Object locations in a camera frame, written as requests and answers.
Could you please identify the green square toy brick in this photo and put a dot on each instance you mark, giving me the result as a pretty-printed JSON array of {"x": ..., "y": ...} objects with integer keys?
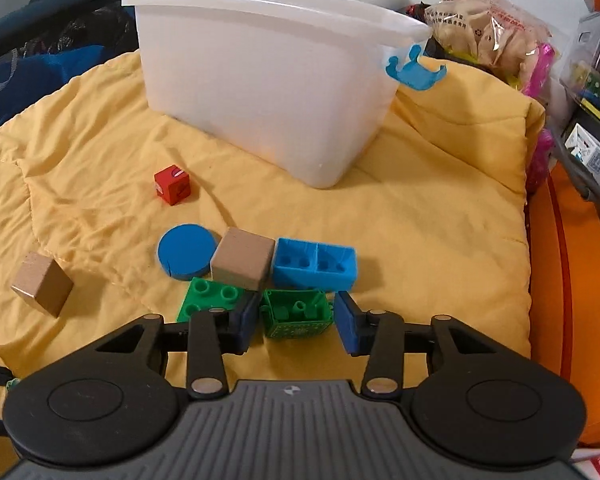
[{"x": 205, "y": 297}]

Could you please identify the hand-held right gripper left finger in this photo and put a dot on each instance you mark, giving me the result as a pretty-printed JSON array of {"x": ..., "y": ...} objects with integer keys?
[{"x": 247, "y": 320}]

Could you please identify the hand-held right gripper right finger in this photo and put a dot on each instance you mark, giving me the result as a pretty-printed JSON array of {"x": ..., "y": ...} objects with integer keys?
[{"x": 347, "y": 322}]

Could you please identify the red toy cube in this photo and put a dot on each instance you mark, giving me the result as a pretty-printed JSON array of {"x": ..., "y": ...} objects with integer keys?
[{"x": 172, "y": 187}]

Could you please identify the clear snack bag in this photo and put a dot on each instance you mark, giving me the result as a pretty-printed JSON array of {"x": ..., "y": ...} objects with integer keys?
[{"x": 490, "y": 25}]

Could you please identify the blue cloth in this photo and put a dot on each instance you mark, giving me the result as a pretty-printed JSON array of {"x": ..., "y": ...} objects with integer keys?
[{"x": 35, "y": 80}]

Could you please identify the dark blue playpen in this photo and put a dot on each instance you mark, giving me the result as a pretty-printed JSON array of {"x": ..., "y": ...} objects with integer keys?
[{"x": 10, "y": 20}]

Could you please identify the clear plastic toy box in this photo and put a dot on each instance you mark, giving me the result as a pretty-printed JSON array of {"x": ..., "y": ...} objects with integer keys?
[{"x": 595, "y": 65}]

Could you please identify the pink plastic bag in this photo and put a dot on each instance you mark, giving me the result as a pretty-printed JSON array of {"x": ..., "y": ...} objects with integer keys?
[{"x": 540, "y": 125}]

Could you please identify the blue bin latch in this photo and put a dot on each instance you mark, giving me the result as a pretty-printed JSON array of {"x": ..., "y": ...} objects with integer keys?
[{"x": 415, "y": 77}]

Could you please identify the light blue toy brick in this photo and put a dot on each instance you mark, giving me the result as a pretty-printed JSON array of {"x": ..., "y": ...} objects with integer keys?
[{"x": 312, "y": 267}]

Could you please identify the small white carton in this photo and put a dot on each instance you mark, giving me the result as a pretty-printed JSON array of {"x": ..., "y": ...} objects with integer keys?
[{"x": 592, "y": 152}]

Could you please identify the white plastic storage bin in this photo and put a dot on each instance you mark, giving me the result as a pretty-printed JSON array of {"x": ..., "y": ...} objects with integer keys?
[{"x": 260, "y": 85}]

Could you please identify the brown wooden cube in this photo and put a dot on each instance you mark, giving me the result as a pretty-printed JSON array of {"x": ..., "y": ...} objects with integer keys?
[{"x": 242, "y": 260}]

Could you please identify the beige wooden block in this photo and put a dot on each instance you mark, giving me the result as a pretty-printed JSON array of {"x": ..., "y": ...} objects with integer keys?
[{"x": 42, "y": 285}]

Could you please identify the blue round disc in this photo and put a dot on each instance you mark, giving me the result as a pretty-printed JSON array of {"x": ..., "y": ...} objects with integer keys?
[{"x": 185, "y": 250}]

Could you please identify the green patterned toy brick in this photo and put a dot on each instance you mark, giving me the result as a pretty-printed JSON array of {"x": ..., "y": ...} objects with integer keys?
[{"x": 295, "y": 329}]

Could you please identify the yellow blanket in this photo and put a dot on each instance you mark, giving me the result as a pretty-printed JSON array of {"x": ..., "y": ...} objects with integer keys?
[{"x": 430, "y": 235}]

